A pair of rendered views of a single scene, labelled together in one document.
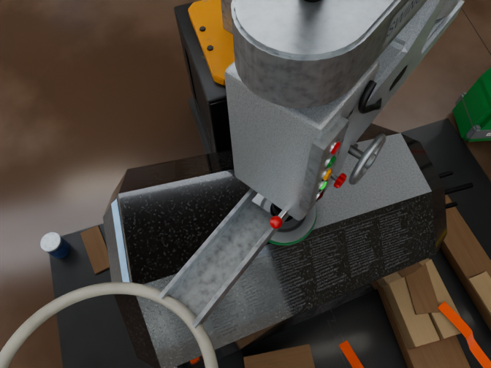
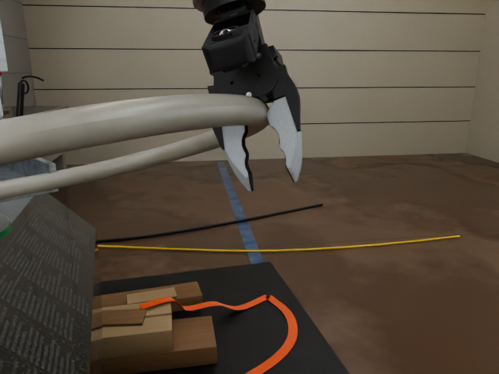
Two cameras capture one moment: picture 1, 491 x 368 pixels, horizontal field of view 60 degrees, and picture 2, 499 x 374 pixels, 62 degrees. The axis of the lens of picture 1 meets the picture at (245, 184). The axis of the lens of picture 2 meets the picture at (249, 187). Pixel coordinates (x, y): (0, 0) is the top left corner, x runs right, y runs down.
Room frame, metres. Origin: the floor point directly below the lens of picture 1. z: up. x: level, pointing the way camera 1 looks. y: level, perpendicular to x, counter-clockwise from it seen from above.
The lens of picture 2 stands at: (-0.17, 0.82, 1.24)
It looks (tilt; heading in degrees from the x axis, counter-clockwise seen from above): 16 degrees down; 271
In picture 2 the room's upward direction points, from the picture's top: straight up
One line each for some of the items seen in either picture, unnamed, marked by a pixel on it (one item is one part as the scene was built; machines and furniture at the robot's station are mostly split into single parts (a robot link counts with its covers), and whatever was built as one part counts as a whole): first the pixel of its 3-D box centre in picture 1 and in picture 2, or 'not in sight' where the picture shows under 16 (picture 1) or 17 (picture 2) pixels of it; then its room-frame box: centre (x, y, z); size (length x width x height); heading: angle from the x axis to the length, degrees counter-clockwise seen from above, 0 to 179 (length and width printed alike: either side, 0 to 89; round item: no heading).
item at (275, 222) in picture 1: (281, 215); not in sight; (0.40, -0.08, 1.18); 0.08 x 0.03 x 0.03; 138
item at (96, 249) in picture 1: (96, 249); not in sight; (0.74, 0.80, 0.02); 0.25 x 0.10 x 0.01; 25
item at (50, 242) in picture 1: (55, 245); not in sight; (0.75, 0.99, 0.08); 0.10 x 0.10 x 0.13
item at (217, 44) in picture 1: (253, 29); not in sight; (1.47, -0.07, 0.76); 0.49 x 0.49 x 0.05; 15
